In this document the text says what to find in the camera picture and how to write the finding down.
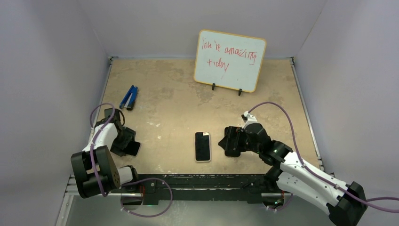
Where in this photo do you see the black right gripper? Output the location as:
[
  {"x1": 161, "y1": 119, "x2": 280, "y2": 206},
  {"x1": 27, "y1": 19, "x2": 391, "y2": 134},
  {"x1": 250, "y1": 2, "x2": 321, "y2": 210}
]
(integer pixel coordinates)
[{"x1": 219, "y1": 126, "x2": 262, "y2": 154}]

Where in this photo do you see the silver phone black screen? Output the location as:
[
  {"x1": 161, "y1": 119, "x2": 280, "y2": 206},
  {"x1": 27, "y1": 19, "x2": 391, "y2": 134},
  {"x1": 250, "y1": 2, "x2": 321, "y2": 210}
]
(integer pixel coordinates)
[{"x1": 125, "y1": 141, "x2": 141, "y2": 156}]

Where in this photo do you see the purple phone black screen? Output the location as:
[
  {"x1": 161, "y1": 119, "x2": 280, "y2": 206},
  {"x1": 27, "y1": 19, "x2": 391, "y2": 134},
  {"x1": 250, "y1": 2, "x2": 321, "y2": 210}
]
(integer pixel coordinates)
[{"x1": 195, "y1": 132, "x2": 211, "y2": 162}]

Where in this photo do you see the clear white phone case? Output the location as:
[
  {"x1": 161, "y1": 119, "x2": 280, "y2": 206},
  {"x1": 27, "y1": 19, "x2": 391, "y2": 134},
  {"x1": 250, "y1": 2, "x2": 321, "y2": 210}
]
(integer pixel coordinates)
[{"x1": 194, "y1": 131, "x2": 212, "y2": 163}]

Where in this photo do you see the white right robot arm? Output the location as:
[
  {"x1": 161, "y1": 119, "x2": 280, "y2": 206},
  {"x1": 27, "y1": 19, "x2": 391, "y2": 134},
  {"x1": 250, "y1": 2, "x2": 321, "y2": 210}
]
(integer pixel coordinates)
[{"x1": 218, "y1": 123, "x2": 367, "y2": 226}]

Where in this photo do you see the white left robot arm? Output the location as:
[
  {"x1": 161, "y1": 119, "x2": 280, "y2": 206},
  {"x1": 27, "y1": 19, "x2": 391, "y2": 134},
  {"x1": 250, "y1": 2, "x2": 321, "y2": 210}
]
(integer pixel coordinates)
[{"x1": 71, "y1": 108, "x2": 141, "y2": 198}]

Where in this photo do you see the blue and black stapler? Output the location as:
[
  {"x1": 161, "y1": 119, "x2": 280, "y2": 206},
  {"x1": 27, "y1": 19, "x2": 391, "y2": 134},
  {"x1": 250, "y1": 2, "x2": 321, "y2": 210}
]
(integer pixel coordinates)
[{"x1": 119, "y1": 85, "x2": 138, "y2": 111}]

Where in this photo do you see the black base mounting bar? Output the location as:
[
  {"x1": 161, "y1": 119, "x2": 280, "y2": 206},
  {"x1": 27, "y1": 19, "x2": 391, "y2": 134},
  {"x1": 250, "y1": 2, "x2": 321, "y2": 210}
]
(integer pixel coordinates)
[{"x1": 111, "y1": 174, "x2": 291, "y2": 206}]

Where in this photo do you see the whiteboard with red writing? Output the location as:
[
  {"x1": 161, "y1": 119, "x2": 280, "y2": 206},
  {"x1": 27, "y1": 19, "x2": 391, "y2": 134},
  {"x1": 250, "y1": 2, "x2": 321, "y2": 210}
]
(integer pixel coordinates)
[{"x1": 193, "y1": 29, "x2": 267, "y2": 93}]

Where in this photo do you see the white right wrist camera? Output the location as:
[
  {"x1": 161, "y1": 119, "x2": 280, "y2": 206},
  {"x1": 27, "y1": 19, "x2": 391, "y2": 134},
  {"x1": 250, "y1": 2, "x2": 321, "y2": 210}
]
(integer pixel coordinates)
[{"x1": 241, "y1": 114, "x2": 258, "y2": 128}]

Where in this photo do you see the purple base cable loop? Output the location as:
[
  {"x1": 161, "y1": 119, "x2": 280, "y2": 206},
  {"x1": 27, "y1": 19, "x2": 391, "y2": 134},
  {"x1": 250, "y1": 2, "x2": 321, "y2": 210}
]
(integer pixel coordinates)
[{"x1": 120, "y1": 178, "x2": 173, "y2": 218}]

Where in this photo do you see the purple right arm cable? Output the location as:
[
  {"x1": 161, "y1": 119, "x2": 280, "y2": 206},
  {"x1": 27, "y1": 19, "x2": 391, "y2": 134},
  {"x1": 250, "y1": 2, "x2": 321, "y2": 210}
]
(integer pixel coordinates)
[{"x1": 247, "y1": 101, "x2": 399, "y2": 214}]

